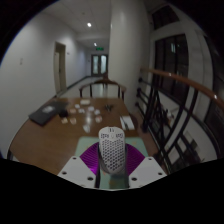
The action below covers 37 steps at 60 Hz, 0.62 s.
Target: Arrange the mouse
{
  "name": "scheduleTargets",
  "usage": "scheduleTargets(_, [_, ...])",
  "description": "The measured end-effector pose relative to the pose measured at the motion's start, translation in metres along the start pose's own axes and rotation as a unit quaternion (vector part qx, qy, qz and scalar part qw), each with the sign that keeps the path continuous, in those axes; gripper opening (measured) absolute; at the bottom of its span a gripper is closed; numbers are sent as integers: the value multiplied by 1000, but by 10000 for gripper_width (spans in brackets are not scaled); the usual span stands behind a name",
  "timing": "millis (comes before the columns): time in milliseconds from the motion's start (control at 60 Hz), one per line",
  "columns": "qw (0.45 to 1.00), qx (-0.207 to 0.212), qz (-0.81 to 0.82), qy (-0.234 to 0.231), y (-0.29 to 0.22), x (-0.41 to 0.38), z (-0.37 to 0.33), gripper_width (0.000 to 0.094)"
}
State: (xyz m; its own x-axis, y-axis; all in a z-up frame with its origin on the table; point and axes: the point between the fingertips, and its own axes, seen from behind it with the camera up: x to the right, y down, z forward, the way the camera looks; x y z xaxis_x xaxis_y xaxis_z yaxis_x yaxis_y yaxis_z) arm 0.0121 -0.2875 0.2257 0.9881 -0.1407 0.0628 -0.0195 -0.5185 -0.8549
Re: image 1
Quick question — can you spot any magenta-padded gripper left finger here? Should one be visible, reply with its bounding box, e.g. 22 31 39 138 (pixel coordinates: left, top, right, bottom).
57 141 101 190

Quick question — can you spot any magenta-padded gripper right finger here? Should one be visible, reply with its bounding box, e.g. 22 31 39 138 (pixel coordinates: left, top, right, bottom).
123 143 168 190

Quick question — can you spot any white honeycomb computer mouse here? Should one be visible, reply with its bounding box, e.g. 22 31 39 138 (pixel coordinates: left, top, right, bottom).
97 126 127 176

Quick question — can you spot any green cartoon print mouse pad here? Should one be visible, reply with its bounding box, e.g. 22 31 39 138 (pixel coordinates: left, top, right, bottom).
73 135 150 191

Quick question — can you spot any white booklet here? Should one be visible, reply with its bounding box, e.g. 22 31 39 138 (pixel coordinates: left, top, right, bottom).
119 115 136 131

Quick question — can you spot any dark grey closed laptop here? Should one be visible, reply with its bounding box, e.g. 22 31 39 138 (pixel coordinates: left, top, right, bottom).
28 100 69 127

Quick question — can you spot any wooden armchair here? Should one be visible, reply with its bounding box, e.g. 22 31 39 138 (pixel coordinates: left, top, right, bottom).
78 78 127 100

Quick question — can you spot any wood-topped black metal railing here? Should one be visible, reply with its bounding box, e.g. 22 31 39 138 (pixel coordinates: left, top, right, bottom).
134 67 224 174

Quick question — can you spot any white side door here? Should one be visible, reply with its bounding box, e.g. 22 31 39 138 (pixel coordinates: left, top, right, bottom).
53 41 67 96

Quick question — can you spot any glass double door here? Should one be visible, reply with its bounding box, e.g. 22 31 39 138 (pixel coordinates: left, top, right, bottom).
91 53 109 77

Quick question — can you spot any dark framed window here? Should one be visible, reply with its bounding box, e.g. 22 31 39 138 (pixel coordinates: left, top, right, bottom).
150 4 224 134

